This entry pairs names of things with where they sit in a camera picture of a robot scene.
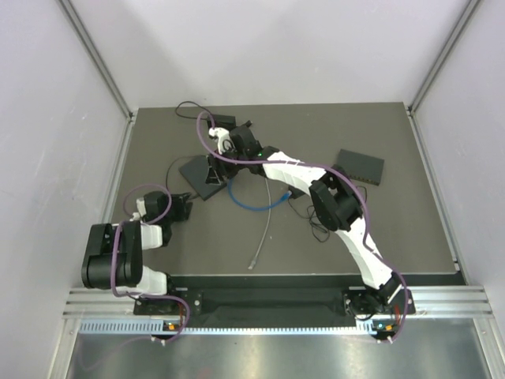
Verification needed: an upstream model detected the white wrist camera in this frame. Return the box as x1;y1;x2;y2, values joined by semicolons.
208;127;235;155
130;197;149;224

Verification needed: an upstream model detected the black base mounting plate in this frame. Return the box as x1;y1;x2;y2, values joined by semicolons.
133;287;416;317

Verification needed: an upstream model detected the aluminium corner post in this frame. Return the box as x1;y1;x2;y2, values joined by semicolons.
408;0;484;114
54;0;137;119

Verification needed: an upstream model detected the black network switch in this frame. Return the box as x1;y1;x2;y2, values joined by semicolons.
178;156;226;201
337;149;385;186

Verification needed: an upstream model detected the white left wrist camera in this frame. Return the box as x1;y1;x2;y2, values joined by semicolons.
130;197;149;224

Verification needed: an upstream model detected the black left power adapter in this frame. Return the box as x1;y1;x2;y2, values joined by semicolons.
212;114;237;128

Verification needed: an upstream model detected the aluminium left corner post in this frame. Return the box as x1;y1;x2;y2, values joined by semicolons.
54;0;137;119

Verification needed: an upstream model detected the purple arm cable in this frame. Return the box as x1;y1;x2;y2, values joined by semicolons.
196;111;407;343
110;182;191;344

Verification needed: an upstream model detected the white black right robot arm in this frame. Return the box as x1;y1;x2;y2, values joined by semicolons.
196;118;409;313

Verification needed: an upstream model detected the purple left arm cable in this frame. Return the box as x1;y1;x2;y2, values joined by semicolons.
110;182;191;344

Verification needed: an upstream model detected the blue ethernet cable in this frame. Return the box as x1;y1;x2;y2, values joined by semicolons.
227;177;294;212

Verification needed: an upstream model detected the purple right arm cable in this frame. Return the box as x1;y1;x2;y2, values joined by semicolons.
196;111;407;343

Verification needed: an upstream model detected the black adapter cord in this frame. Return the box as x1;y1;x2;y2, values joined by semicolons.
164;100;253;198
286;185;370;242

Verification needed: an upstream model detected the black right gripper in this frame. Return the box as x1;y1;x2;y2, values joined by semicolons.
206;144;248;186

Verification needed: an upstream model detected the grey ethernet cable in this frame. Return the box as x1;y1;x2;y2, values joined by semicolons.
247;179;274;272

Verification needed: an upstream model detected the aluminium right corner post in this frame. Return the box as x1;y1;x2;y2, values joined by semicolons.
408;0;484;114

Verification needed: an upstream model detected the aluminium frame rail front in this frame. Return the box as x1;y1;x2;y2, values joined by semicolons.
63;286;493;318

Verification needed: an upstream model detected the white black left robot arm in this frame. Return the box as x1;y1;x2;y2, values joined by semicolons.
80;190;193;313

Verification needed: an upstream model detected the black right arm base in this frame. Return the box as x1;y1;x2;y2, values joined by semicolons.
342;288;416;318

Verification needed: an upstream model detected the grey slotted cable duct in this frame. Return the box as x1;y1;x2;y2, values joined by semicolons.
78;318;395;336

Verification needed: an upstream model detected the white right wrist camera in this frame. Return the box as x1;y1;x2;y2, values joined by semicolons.
208;127;235;155

